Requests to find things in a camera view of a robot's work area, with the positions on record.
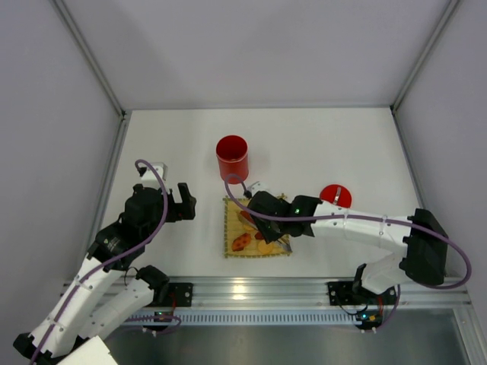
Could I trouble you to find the steel serving tongs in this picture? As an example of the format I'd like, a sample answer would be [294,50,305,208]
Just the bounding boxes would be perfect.
[237,212,292,253]

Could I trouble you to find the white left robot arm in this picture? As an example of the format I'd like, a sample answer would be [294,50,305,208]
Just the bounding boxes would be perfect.
[13,182,196,364]

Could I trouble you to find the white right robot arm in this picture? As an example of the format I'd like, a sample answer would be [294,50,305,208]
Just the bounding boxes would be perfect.
[247,191,448,294]

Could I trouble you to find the square bamboo tray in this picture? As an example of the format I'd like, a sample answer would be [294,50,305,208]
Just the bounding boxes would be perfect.
[223,197,292,259]

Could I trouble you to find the orange spotted fried piece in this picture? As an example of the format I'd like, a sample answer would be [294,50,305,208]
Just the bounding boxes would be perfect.
[231,233,252,252]

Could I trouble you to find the red cylindrical container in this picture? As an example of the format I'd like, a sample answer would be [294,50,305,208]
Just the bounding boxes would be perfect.
[215,135,249,181]

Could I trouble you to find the red round lid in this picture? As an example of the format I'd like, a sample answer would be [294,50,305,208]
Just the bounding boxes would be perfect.
[319,184,352,208]

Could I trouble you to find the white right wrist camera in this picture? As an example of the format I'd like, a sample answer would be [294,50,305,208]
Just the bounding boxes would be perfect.
[244,181,271,198]

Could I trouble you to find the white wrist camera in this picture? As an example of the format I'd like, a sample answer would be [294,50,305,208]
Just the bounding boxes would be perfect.
[244,181,271,198]
[139,163,167,189]

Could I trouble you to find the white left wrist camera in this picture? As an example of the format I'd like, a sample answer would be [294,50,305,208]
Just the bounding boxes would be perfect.
[139,163,167,189]

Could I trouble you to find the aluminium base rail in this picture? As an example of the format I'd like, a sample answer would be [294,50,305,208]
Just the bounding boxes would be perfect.
[60,276,473,328]

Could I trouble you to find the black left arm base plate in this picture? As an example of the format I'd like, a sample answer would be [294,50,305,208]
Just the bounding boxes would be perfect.
[149,282,193,308]

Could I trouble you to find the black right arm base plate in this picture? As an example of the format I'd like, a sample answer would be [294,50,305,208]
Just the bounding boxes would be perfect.
[326,281,397,306]

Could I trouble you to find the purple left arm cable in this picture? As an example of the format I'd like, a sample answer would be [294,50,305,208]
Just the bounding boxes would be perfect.
[30,158,183,365]

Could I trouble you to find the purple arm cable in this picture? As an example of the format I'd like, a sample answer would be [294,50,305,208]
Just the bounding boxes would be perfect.
[223,173,473,335]
[30,158,183,365]

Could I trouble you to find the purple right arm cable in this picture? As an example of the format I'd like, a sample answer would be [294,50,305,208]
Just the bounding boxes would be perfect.
[223,173,473,335]

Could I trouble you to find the left aluminium frame post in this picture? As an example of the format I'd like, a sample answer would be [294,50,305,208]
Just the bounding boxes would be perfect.
[49,0,126,119]

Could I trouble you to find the aluminium frame post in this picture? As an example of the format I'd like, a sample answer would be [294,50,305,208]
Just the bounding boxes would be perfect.
[390,0,463,116]
[49,0,126,119]

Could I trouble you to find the right aluminium frame post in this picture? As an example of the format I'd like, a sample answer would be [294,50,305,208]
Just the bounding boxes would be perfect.
[390,0,463,116]

